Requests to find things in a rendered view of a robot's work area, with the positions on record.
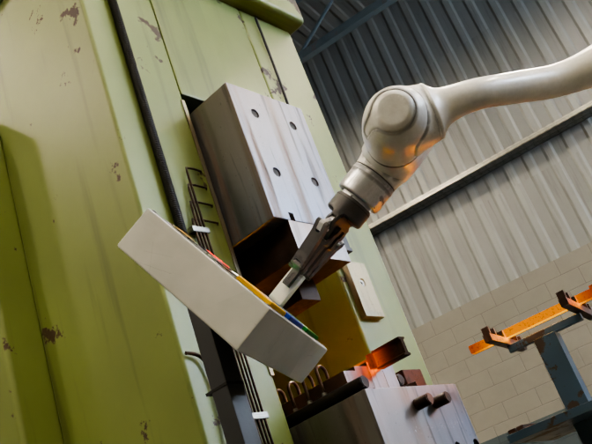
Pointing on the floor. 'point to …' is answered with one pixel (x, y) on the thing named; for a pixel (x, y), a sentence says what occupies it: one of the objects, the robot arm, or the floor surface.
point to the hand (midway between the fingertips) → (286, 287)
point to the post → (216, 364)
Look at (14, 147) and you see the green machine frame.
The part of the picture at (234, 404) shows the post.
